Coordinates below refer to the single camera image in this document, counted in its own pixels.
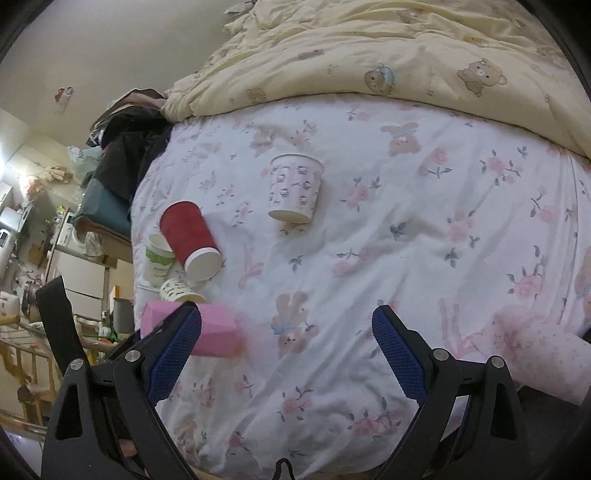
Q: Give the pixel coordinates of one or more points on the white refrigerator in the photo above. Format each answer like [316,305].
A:
[81,277]

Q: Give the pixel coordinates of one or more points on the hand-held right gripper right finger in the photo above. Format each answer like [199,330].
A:
[397,351]

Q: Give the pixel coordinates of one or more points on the white pink-print paper cup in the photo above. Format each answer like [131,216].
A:
[295,191]

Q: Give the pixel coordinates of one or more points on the wall sticker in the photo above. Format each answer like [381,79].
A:
[64,94]

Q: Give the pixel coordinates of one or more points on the pile of dark clothes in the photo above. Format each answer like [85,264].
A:
[124,143]

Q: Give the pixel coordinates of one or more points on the pink floral pillow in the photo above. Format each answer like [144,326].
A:
[549,355]

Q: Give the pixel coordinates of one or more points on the white green-label paper cup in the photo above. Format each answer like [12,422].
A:
[158,261]

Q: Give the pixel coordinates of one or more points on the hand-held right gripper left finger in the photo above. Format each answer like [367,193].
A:
[178,350]

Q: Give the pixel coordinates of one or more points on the grey bin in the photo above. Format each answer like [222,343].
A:
[123,316]

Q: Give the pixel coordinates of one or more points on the small white dark-print cup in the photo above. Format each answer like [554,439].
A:
[178,290]

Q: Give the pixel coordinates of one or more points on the red paper cup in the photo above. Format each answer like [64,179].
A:
[187,230]

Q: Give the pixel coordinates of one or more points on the white floral bed sheet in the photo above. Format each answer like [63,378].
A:
[360,258]

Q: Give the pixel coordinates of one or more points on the teal cushion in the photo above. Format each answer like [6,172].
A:
[104,205]

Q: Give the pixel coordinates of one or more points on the yellow bear-print blanket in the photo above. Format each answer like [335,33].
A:
[392,50]

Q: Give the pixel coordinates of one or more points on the pink box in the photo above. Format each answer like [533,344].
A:
[217,332]

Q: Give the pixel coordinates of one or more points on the wooden rack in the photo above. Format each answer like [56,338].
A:
[23,360]

